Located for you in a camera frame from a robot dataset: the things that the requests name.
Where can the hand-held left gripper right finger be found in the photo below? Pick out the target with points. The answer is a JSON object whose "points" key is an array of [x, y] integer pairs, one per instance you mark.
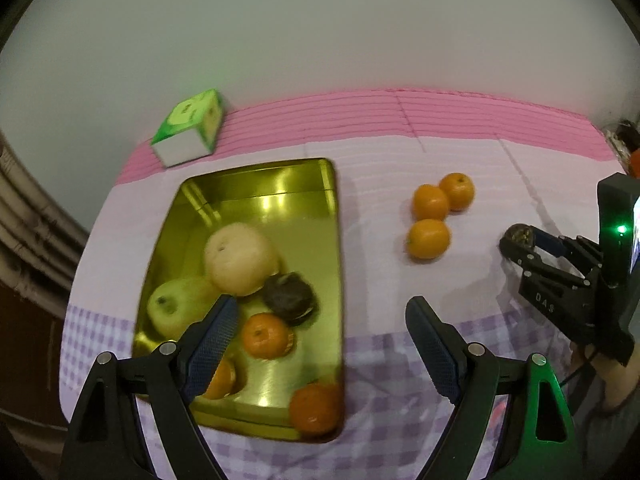
{"points": [[435, 350]]}

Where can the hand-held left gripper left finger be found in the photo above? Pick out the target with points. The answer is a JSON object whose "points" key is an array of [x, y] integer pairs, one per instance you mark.
{"points": [[215, 340]]}

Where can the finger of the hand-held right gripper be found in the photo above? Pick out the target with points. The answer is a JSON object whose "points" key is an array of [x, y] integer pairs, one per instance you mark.
{"points": [[550, 295], [575, 252]]}

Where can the orange mandarin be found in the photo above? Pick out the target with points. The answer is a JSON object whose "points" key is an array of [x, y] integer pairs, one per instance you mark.
{"points": [[315, 407], [457, 191], [224, 377], [427, 239], [429, 203], [265, 335]]}

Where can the green apple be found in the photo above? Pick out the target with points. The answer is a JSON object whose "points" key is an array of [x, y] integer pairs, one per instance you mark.
{"points": [[172, 310]]}

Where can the dark brown wrinkled fruit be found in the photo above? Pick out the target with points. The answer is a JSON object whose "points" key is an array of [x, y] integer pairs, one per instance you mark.
{"points": [[517, 235], [290, 297]]}

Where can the pale yellow pear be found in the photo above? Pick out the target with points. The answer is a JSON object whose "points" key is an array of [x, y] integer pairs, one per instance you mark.
{"points": [[240, 260]]}

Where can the gold tin box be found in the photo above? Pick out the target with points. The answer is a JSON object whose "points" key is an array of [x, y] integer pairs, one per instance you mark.
{"points": [[280, 210]]}

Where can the person's right forearm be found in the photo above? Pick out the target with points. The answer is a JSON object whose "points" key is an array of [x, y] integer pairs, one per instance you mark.
{"points": [[620, 385]]}

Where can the pink and purple plaid cloth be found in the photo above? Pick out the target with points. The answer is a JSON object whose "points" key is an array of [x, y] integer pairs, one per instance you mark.
{"points": [[380, 280]]}

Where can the brown wooden furniture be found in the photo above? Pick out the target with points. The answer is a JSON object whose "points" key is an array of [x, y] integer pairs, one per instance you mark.
{"points": [[30, 285]]}

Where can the green and white carton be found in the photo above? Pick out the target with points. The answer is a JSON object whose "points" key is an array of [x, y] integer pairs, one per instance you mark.
{"points": [[190, 120]]}

